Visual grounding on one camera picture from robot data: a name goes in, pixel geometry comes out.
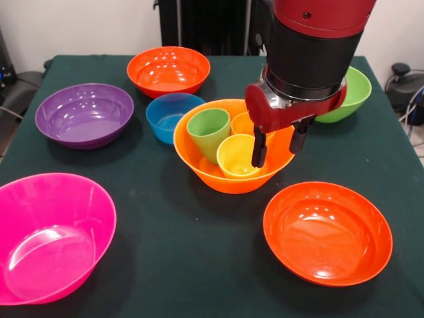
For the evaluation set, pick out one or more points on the black computer tower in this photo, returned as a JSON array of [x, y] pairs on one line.
[[5, 56]]

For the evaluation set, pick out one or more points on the orange plastic bowl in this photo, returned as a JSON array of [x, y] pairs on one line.
[[232, 185]]

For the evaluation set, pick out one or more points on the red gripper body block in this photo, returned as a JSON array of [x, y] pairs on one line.
[[281, 116]]

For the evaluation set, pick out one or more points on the yellow plastic cup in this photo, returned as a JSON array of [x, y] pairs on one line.
[[235, 159]]

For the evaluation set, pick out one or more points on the orange plastic cup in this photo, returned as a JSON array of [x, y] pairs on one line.
[[242, 126]]

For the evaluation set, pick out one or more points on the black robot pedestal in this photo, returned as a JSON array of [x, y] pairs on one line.
[[205, 26]]

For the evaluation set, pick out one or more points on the dark green table cloth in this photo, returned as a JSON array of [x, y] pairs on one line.
[[331, 159]]

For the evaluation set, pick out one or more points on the red plastic bowl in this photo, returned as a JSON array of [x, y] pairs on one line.
[[324, 238], [169, 76]]

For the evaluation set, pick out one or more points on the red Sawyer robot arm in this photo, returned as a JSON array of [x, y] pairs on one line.
[[311, 56]]

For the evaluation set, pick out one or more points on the purple plastic bowl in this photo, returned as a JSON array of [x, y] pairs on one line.
[[83, 112]]

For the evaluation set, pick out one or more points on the pink plastic bowl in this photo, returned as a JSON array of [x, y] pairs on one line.
[[49, 225]]

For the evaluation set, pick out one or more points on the blue plastic bowl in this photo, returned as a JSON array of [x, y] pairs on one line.
[[162, 116]]

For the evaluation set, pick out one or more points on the green plastic bowl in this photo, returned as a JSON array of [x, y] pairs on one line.
[[357, 92]]

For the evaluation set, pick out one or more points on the green plastic cup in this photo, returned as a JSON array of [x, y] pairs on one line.
[[207, 142]]

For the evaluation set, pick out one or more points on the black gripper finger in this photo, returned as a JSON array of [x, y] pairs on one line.
[[299, 139], [259, 152]]

